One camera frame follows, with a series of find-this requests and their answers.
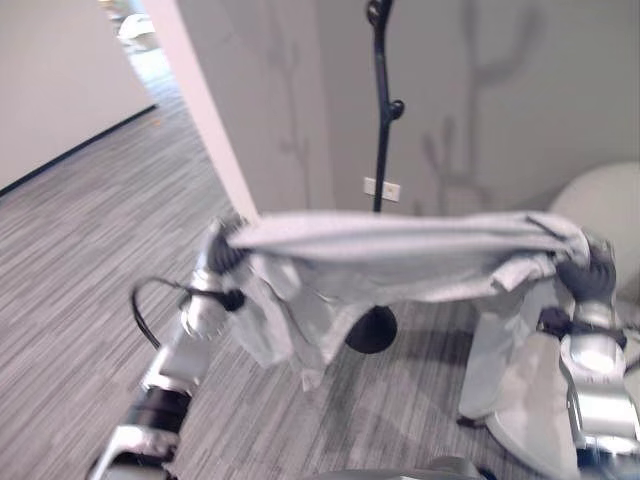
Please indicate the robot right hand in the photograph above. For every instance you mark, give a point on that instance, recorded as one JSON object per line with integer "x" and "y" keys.
{"x": 592, "y": 280}

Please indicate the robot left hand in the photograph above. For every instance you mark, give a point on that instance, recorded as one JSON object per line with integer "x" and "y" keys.
{"x": 223, "y": 252}

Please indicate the light grey garment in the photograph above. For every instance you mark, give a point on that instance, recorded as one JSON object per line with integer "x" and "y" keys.
{"x": 380, "y": 260}

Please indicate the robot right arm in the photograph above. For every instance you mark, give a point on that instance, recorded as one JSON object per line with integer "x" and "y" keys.
{"x": 595, "y": 380}

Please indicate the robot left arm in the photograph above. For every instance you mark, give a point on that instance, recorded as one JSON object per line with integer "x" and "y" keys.
{"x": 170, "y": 370}

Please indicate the black coat rack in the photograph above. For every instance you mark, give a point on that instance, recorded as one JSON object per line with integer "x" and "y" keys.
{"x": 382, "y": 115}

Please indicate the white round chair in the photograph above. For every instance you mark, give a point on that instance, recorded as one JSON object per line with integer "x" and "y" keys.
{"x": 580, "y": 210}

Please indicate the white wall socket plate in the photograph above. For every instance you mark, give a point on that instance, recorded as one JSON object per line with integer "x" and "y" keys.
{"x": 382, "y": 189}

